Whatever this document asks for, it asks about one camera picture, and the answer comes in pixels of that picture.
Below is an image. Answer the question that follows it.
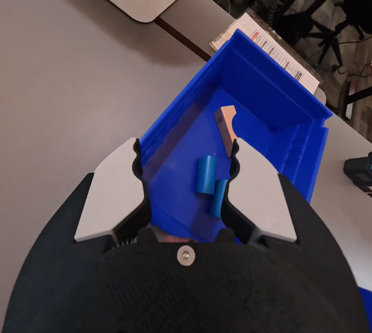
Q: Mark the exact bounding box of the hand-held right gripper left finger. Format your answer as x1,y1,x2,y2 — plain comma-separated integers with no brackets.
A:
74,137,153,249

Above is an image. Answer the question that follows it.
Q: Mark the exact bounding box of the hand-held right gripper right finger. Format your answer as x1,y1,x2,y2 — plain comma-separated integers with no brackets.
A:
220,138,298,246

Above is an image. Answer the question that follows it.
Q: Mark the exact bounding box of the blue wooden cylinder block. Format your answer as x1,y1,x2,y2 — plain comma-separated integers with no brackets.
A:
209,178,229,218
195,155,218,195

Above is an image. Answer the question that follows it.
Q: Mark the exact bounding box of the blue plastic storage bin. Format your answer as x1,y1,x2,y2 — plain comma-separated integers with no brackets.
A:
139,28,334,245
358,286,372,333

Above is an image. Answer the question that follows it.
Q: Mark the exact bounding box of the tan wooden arch block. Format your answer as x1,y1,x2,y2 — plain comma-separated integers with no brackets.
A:
214,105,239,158

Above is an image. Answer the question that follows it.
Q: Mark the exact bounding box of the white card with red stripe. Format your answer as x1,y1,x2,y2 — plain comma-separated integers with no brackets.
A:
209,12,321,95

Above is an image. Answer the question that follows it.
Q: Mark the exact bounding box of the black tripod stand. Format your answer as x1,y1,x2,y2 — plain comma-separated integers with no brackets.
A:
247,0,372,77

